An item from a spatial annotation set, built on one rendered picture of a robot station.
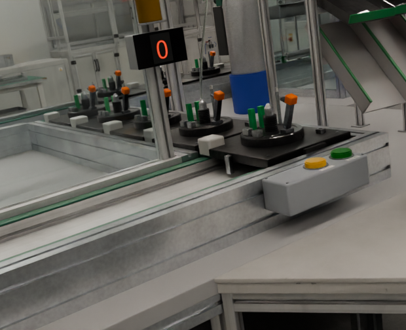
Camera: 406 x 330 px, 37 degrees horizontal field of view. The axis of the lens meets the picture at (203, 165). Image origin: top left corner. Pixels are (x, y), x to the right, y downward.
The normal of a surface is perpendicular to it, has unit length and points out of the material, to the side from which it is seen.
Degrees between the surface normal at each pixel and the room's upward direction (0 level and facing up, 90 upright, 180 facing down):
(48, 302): 90
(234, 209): 90
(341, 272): 0
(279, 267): 0
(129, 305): 0
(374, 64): 45
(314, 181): 90
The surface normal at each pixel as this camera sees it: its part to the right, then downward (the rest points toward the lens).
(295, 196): 0.57, 0.13
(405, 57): 0.19, -0.55
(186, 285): -0.15, -0.96
